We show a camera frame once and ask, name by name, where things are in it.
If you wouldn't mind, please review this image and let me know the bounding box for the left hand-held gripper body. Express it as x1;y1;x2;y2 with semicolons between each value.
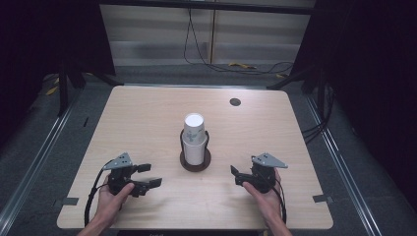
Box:
102;151;148;198

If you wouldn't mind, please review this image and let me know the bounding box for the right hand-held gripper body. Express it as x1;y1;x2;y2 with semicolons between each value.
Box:
244;152;289;195

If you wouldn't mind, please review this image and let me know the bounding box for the person's right hand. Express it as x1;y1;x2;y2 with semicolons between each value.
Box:
242;168;287;227

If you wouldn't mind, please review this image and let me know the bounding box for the person's left hand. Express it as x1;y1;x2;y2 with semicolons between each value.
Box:
95;175;136;227

